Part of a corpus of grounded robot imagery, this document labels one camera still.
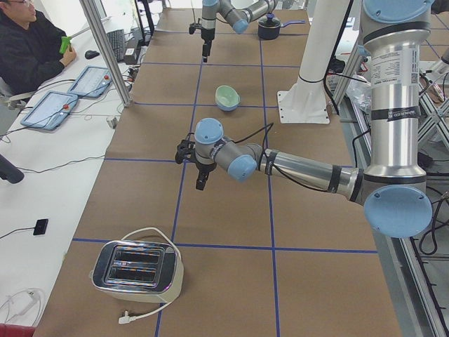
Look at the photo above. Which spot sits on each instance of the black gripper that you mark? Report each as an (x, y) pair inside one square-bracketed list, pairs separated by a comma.
[(203, 168), (206, 34)]

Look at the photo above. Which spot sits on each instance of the green bowl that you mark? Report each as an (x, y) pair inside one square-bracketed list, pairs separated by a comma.
[(225, 88)]

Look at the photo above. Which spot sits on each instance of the blue bowl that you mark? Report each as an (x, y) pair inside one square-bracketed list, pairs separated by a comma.
[(227, 101)]

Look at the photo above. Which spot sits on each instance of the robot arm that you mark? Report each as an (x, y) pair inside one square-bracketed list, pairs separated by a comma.
[(237, 19), (392, 188)]

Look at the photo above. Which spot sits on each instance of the dark blue saucepan with lid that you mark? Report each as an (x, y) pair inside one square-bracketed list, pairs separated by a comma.
[(269, 26)]

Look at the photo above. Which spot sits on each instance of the black keyboard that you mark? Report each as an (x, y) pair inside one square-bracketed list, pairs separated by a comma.
[(116, 39)]

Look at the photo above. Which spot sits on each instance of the silver white toaster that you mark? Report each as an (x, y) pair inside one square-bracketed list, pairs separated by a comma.
[(145, 272)]

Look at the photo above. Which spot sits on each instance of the black computer mouse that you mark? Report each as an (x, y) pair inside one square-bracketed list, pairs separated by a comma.
[(91, 54)]

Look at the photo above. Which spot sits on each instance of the far blue teach pendant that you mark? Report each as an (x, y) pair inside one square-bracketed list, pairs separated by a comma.
[(92, 82)]

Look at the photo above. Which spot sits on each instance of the blue teach pendant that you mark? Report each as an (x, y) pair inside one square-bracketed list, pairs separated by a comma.
[(92, 82), (50, 111)]

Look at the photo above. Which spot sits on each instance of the green handheld object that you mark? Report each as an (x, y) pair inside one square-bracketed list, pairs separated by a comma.
[(65, 44)]

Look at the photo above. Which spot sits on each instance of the clear plastic bag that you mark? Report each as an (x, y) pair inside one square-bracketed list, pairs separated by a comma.
[(360, 94)]

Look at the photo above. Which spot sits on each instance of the near blue teach pendant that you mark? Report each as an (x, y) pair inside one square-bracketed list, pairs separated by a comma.
[(50, 111)]

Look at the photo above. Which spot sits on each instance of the small black square device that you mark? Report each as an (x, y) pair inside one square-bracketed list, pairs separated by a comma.
[(40, 227)]

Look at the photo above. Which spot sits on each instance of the seated person in black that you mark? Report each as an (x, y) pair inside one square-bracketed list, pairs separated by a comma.
[(30, 47)]

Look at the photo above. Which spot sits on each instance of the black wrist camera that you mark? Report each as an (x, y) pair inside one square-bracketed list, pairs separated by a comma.
[(185, 151), (194, 26)]

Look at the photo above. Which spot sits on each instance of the white camera stand column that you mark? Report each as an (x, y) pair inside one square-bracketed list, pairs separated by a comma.
[(305, 101)]

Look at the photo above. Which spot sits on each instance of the aluminium frame post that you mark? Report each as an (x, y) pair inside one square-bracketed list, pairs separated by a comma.
[(100, 37)]

